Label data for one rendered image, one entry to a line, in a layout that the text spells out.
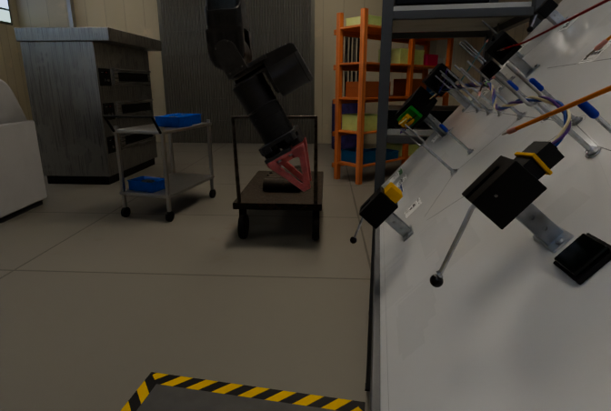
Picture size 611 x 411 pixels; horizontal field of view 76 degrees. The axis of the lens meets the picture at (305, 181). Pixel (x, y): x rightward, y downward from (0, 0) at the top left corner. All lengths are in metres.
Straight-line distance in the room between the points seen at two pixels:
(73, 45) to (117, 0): 4.11
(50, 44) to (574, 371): 5.49
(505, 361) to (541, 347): 0.03
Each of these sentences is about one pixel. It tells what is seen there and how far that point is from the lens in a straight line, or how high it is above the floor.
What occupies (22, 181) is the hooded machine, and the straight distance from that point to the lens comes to 4.61.
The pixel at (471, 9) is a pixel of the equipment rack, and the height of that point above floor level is 1.44.
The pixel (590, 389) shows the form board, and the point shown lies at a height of 1.02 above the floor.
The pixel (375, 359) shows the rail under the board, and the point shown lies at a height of 0.87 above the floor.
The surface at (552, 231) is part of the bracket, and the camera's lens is 0.46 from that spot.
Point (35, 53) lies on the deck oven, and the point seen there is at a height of 1.56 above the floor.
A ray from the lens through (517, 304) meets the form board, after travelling 0.43.
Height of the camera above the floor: 1.21
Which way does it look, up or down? 14 degrees down
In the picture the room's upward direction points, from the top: straight up
